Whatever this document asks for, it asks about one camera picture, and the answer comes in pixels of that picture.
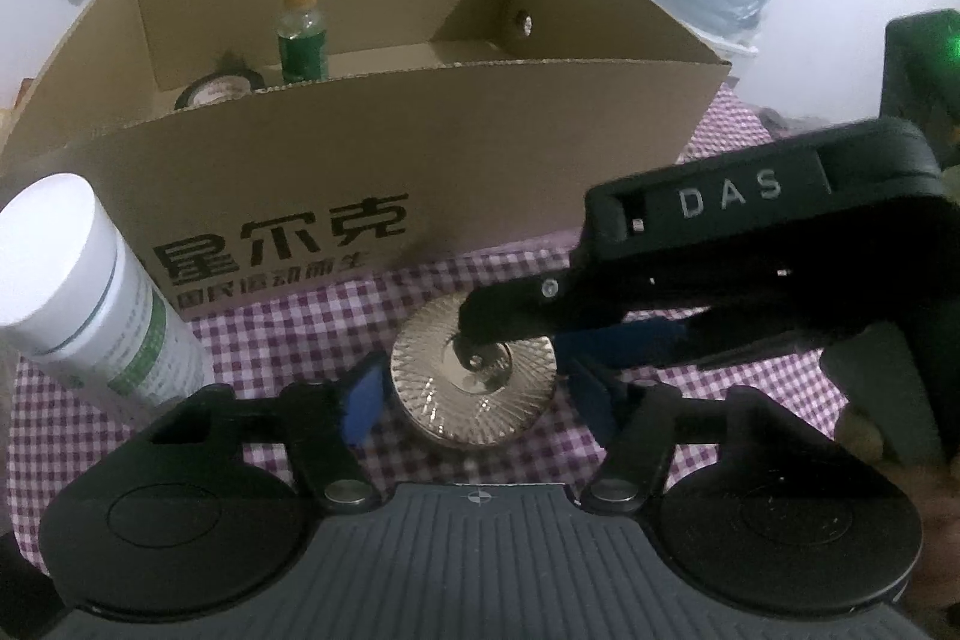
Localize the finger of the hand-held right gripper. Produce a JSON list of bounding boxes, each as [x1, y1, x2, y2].
[[559, 308, 867, 375], [457, 269, 625, 357]]

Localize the white green label tube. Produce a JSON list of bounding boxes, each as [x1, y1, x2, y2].
[[0, 173, 218, 420]]

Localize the person's right hand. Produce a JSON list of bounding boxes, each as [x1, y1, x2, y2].
[[834, 401, 960, 582]]

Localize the purple checkered cloth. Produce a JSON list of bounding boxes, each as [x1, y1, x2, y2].
[[7, 81, 852, 536]]

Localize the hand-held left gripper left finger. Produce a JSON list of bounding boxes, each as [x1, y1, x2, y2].
[[146, 351, 389, 512]]

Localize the brown cardboard box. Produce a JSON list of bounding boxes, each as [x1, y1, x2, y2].
[[0, 0, 732, 319]]

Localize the green dropper bottle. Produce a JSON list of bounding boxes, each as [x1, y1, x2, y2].
[[276, 0, 329, 85]]

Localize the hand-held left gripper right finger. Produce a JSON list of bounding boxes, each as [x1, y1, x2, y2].
[[572, 359, 835, 516]]

